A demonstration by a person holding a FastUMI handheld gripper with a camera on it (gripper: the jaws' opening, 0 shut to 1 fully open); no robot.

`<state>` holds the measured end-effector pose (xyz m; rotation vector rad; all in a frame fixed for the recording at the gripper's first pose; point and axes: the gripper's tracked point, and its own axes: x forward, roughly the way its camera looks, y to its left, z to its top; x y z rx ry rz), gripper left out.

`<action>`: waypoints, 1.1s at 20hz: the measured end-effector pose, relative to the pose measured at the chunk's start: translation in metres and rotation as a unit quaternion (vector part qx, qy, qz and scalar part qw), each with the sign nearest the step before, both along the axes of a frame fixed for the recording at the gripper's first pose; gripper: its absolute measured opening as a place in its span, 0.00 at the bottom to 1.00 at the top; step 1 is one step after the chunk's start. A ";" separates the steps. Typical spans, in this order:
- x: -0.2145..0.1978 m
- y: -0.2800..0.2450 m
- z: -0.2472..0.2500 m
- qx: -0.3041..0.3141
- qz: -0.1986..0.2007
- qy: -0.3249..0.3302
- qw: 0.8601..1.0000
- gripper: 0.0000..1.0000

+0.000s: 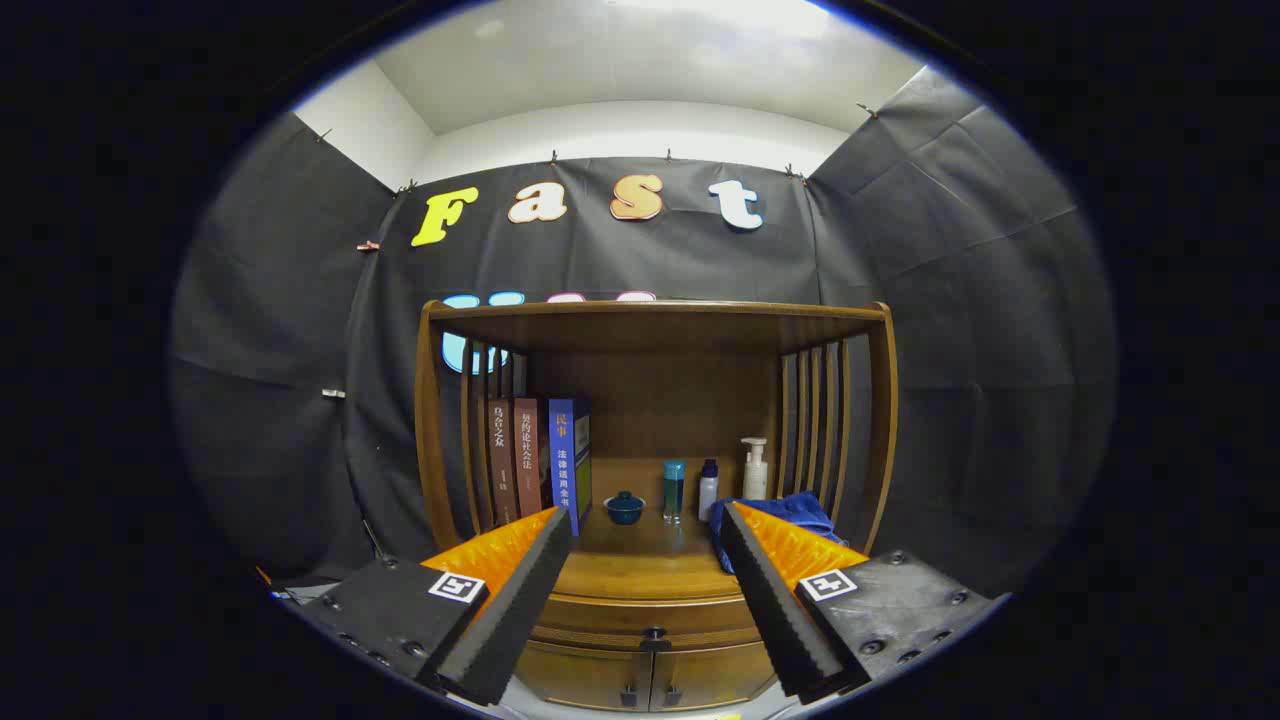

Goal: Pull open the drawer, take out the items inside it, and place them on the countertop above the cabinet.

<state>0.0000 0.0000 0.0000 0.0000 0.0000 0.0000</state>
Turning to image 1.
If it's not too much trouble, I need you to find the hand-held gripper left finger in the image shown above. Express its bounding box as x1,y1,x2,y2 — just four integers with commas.
300,505,573,707

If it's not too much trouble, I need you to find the wooden cabinet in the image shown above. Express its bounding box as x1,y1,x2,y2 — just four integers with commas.
415,298,899,713

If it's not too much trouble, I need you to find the wooden cabinet door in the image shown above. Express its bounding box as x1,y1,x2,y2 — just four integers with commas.
515,640,653,713
652,640,781,713

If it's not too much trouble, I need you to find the blue book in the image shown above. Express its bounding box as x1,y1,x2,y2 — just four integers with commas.
548,396,593,537

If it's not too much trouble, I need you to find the brown book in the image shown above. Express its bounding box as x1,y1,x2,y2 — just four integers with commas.
512,396,549,519
487,398,521,528

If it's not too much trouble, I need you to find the white pump bottle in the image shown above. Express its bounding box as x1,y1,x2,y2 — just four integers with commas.
740,437,770,501

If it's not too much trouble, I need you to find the folded blue towel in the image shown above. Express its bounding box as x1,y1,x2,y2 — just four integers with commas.
708,491,846,574

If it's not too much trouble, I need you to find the wooden countertop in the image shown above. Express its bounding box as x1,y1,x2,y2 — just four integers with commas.
553,456,791,603

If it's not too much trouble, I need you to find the wooden drawer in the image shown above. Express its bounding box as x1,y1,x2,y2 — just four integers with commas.
528,592,769,653

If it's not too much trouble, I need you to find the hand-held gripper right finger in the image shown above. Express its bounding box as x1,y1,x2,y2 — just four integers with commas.
720,500,1006,706

